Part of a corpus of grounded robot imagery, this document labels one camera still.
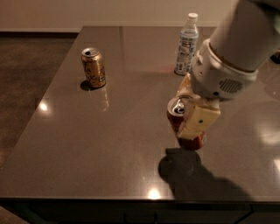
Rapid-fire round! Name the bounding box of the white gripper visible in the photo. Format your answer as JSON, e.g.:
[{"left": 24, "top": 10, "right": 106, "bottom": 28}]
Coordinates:
[{"left": 176, "top": 38, "right": 258, "bottom": 139}]

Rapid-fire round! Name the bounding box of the red coke can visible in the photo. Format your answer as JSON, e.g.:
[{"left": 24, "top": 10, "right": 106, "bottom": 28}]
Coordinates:
[{"left": 166, "top": 95, "right": 207, "bottom": 151}]

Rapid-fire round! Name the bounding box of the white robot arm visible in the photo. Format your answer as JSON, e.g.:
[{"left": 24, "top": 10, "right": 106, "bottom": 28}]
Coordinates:
[{"left": 177, "top": 0, "right": 280, "bottom": 140}]

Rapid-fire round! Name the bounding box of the gold soda can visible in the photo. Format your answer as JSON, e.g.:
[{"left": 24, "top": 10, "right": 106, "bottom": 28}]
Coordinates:
[{"left": 81, "top": 47, "right": 106, "bottom": 88}]

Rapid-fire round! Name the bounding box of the clear plastic water bottle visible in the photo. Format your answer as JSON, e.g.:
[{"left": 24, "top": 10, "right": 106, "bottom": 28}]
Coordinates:
[{"left": 174, "top": 13, "right": 199, "bottom": 76}]

